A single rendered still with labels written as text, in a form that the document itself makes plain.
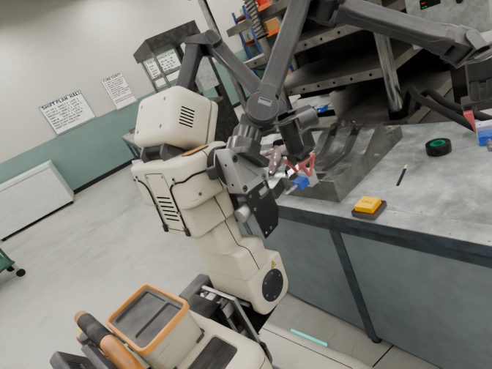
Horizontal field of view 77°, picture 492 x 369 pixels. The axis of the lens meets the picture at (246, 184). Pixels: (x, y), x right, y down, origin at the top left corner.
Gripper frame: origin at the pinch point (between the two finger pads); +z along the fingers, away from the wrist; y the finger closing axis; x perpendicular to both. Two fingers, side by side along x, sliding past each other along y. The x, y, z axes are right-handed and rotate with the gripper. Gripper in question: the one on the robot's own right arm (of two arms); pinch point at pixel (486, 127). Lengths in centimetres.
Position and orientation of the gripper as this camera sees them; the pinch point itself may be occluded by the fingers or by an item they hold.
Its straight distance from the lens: 111.9
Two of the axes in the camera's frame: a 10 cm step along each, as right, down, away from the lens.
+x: -4.7, 5.4, -7.0
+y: -7.9, 1.0, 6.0
